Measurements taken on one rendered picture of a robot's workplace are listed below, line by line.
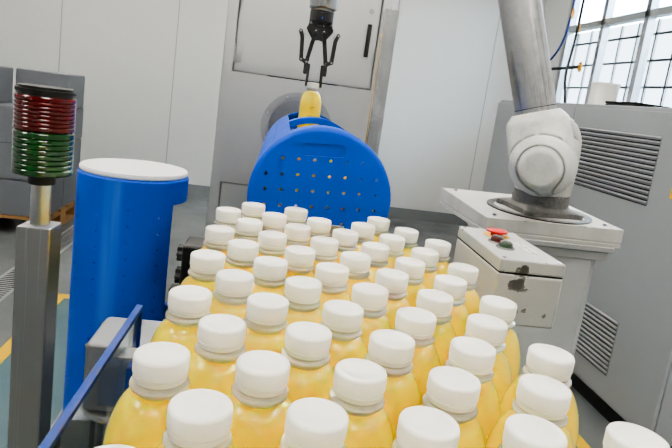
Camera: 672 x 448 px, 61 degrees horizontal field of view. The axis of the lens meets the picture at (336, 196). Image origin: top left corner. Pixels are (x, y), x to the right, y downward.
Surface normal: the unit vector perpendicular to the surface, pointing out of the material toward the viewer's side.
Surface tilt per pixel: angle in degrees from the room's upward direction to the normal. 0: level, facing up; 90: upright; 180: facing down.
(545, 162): 98
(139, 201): 90
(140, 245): 90
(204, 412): 0
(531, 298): 90
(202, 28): 90
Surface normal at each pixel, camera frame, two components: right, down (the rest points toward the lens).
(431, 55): 0.12, 0.18
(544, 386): 0.14, -0.98
